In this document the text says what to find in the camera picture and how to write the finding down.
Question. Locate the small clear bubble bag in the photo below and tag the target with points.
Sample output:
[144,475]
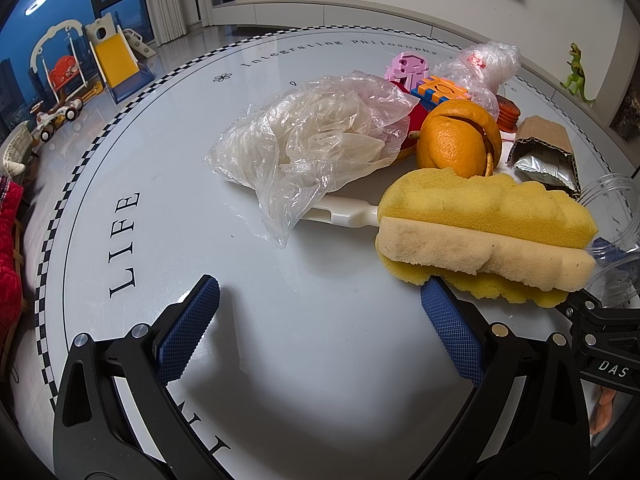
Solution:
[482,69]

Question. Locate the clear plastic bag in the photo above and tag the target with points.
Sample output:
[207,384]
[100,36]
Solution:
[311,141]

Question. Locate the red pouch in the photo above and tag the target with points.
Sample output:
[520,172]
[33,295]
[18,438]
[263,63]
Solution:
[416,116]

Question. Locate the orange fruit peel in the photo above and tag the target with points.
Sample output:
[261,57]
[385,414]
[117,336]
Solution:
[460,135]

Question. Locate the yellow toy slide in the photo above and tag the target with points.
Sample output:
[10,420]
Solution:
[121,71]

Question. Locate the white toy car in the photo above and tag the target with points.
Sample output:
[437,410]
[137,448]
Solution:
[48,122]

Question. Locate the red patterned sofa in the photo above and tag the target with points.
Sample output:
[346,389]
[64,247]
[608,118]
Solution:
[10,282]

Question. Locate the clear plastic cup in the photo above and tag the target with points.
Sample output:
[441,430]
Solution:
[613,202]

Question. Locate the white wicker basket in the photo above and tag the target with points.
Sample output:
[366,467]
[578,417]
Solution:
[16,155]

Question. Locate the green toy dinosaur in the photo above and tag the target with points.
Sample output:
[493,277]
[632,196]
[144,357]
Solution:
[576,81]

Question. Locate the silver foil snack packet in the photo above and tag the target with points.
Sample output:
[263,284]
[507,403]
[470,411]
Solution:
[550,166]

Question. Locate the white low cabinet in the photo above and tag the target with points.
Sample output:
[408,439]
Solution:
[302,13]

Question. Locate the red baby swing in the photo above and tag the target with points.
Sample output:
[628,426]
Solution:
[72,75]

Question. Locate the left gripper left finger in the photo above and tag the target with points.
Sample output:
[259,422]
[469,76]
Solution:
[93,437]

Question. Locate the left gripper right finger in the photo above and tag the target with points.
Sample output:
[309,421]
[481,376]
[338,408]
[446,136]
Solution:
[525,417]

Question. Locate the yellow sponge brush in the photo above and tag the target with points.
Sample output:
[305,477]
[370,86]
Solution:
[489,236]

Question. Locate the colourful foam puzzle cube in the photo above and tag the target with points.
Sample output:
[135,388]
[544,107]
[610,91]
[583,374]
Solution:
[434,90]

